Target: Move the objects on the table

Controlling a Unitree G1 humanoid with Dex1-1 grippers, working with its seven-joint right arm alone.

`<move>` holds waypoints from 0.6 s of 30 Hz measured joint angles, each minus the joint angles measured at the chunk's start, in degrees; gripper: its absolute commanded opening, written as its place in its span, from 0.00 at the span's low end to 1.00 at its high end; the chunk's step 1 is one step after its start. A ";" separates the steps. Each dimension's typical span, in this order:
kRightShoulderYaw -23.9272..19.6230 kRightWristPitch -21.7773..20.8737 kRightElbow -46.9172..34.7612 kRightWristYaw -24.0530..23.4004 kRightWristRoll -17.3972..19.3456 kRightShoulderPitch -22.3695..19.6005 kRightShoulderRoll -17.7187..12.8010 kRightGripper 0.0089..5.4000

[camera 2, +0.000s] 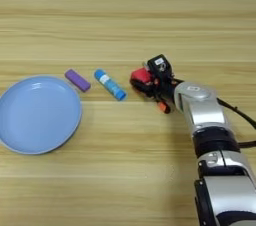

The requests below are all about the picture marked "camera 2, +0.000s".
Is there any blue glue stick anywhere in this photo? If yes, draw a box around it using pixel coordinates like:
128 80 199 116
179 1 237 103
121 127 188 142
93 68 128 102

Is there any red cube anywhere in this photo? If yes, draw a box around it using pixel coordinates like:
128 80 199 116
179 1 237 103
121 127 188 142
129 67 155 88

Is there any purple rectangular block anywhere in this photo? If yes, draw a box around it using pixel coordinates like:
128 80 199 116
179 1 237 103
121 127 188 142
64 68 92 93

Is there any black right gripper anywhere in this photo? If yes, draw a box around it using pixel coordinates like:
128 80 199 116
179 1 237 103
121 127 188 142
129 62 184 105

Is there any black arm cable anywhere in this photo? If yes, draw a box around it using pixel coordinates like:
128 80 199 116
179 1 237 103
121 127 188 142
216 97 256 149

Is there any light blue round plate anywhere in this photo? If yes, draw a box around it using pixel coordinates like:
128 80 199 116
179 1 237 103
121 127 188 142
0 75 83 156

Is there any black box with white label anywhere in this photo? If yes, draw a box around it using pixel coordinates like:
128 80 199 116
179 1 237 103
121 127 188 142
146 53 175 82

